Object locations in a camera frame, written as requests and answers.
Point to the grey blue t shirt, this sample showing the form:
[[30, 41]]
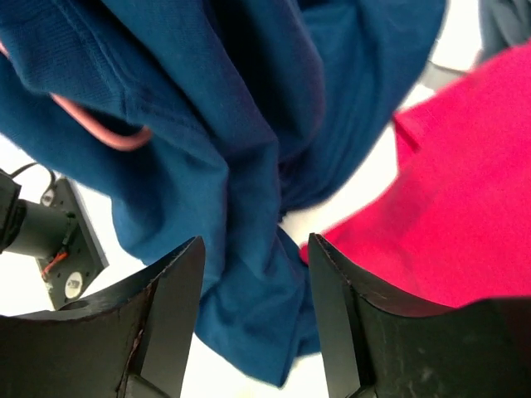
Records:
[[503, 23]]

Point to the pink wire hanger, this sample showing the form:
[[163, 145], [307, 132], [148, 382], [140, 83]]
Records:
[[124, 143]]

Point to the red t shirt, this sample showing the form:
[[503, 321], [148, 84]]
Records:
[[454, 226]]

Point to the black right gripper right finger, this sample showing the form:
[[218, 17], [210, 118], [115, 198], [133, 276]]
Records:
[[379, 341]]

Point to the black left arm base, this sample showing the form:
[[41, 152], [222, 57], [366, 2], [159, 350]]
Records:
[[56, 232]]

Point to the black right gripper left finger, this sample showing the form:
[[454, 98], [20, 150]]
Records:
[[131, 339]]

